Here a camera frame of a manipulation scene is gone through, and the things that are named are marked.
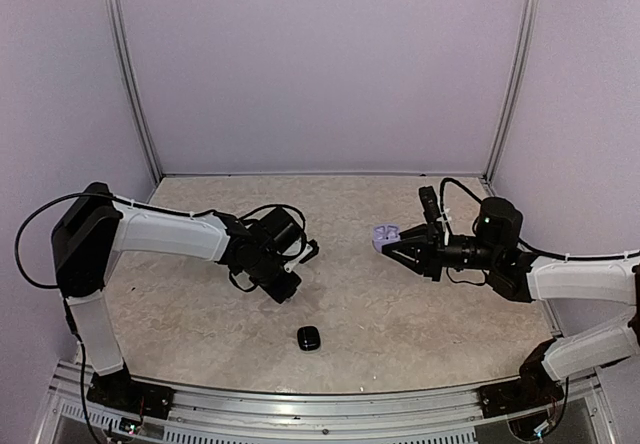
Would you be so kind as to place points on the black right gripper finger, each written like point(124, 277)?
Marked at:
point(415, 257)
point(419, 233)

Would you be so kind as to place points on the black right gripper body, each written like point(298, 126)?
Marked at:
point(436, 252)

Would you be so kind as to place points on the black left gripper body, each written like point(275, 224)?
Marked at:
point(277, 290)

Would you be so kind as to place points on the purple charging case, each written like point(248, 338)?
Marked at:
point(384, 234)

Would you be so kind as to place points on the black charging case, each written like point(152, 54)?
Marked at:
point(308, 338)

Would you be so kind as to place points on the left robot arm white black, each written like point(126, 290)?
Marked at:
point(264, 245)

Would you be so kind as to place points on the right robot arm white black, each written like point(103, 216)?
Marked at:
point(526, 276)

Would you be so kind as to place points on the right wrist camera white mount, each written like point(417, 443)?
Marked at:
point(432, 211)

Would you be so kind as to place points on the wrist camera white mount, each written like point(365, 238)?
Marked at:
point(432, 211)
point(297, 254)

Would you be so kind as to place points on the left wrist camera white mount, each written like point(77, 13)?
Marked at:
point(297, 254)

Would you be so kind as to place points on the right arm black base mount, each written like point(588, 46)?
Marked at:
point(533, 387)

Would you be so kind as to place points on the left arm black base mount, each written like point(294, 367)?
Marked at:
point(115, 388)

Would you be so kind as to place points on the aluminium front rail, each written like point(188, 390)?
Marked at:
point(199, 414)

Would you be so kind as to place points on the right aluminium corner post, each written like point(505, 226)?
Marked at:
point(514, 83)

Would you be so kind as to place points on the aluminium corner post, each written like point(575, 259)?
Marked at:
point(123, 56)
point(514, 83)

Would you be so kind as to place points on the left aluminium corner post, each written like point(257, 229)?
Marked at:
point(123, 56)

